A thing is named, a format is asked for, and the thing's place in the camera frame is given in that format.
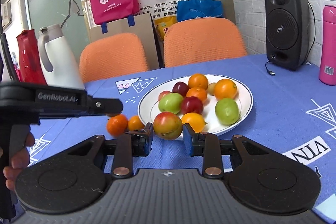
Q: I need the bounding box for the small orange tangerine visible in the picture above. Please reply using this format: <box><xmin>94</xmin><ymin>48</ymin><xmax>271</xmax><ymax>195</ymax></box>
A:
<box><xmin>127</xmin><ymin>115</ymin><xmax>145</xmax><ymax>131</ymax></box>

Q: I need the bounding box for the dark red plum front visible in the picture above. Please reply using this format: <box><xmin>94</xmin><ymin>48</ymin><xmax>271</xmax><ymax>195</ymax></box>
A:
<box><xmin>181</xmin><ymin>96</ymin><xmax>204</xmax><ymax>115</ymax></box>

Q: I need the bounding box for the small red peach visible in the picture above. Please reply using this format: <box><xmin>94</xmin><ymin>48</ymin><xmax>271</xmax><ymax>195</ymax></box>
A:
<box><xmin>158</xmin><ymin>90</ymin><xmax>170</xmax><ymax>101</ymax></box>

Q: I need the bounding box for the small tan kiwi fruit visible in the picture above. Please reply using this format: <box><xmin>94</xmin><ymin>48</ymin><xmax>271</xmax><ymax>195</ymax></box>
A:
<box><xmin>207</xmin><ymin>83</ymin><xmax>217</xmax><ymax>96</ymax></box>

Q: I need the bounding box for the large orange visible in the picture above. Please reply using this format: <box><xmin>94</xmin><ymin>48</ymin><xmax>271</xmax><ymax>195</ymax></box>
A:
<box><xmin>214</xmin><ymin>79</ymin><xmax>238</xmax><ymax>100</ymax></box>

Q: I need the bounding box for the white thermos jug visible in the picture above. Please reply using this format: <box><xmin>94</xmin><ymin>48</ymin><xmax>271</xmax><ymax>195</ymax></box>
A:
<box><xmin>38</xmin><ymin>24</ymin><xmax>85</xmax><ymax>90</ymax></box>

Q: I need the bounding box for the left orange chair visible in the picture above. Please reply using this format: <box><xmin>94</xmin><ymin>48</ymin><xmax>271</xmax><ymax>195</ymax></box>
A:
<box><xmin>79</xmin><ymin>33</ymin><xmax>149</xmax><ymax>83</ymax></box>

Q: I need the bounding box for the dark red plum back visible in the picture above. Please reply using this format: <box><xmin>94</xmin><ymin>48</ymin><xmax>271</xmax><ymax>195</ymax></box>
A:
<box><xmin>172</xmin><ymin>81</ymin><xmax>190</xmax><ymax>97</ymax></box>

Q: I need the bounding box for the orange chair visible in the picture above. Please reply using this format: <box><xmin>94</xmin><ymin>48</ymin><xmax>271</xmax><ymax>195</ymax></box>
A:
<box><xmin>79</xmin><ymin>33</ymin><xmax>149</xmax><ymax>83</ymax></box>
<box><xmin>163</xmin><ymin>18</ymin><xmax>248</xmax><ymax>67</ymax></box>

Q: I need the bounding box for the green apple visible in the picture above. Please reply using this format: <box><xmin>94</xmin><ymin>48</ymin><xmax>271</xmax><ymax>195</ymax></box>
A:
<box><xmin>215</xmin><ymin>98</ymin><xmax>240</xmax><ymax>125</ymax></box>
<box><xmin>158</xmin><ymin>93</ymin><xmax>184</xmax><ymax>114</ymax></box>

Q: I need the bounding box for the red yellow peach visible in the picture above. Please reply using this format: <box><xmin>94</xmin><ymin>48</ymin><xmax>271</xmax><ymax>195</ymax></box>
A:
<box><xmin>153</xmin><ymin>111</ymin><xmax>183</xmax><ymax>140</ymax></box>

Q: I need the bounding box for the blue tote bag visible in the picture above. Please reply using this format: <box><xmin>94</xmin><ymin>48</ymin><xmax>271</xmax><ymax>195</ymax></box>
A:
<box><xmin>176</xmin><ymin>0</ymin><xmax>224</xmax><ymax>22</ymax></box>

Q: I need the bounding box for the red thermos jug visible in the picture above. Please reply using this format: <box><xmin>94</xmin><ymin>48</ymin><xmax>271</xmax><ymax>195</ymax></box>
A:
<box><xmin>17</xmin><ymin>30</ymin><xmax>47</xmax><ymax>85</ymax></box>

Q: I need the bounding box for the black speaker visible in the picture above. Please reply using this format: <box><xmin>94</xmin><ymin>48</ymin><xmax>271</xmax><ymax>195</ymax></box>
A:
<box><xmin>265</xmin><ymin>0</ymin><xmax>310</xmax><ymax>70</ymax></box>

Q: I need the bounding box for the right orange chair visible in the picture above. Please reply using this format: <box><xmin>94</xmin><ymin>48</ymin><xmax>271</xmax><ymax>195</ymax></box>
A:
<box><xmin>163</xmin><ymin>18</ymin><xmax>248</xmax><ymax>67</ymax></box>

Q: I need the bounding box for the left hand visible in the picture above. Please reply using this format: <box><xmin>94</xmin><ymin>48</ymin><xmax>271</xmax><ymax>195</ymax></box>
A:
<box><xmin>3</xmin><ymin>133</ymin><xmax>35</xmax><ymax>191</ymax></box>

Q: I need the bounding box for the yellow orange front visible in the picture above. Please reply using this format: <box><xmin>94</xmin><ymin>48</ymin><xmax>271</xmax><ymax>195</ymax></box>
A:
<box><xmin>182</xmin><ymin>113</ymin><xmax>207</xmax><ymax>133</ymax></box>

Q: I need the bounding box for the brown paper bag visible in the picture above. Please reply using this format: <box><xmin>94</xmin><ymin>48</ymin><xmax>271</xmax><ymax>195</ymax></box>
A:
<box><xmin>88</xmin><ymin>14</ymin><xmax>162</xmax><ymax>70</ymax></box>

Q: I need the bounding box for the pink thermos bottle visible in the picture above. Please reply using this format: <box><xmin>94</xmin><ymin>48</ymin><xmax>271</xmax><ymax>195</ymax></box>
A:
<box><xmin>319</xmin><ymin>5</ymin><xmax>336</xmax><ymax>86</ymax></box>

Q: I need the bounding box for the large orange tangerine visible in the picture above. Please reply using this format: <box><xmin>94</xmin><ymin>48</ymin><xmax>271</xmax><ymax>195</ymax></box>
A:
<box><xmin>106</xmin><ymin>114</ymin><xmax>128</xmax><ymax>138</ymax></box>

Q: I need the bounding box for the yellow snack bag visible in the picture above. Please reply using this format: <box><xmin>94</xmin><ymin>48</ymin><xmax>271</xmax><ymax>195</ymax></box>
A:
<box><xmin>154</xmin><ymin>15</ymin><xmax>177</xmax><ymax>42</ymax></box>

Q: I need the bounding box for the white plate blue rim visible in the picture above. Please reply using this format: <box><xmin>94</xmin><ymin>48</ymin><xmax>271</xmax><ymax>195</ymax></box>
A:
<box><xmin>138</xmin><ymin>76</ymin><xmax>254</xmax><ymax>136</ymax></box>

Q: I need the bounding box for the dark red plum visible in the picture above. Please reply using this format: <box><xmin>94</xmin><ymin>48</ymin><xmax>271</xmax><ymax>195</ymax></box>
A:
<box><xmin>172</xmin><ymin>81</ymin><xmax>190</xmax><ymax>97</ymax></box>
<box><xmin>181</xmin><ymin>96</ymin><xmax>204</xmax><ymax>115</ymax></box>

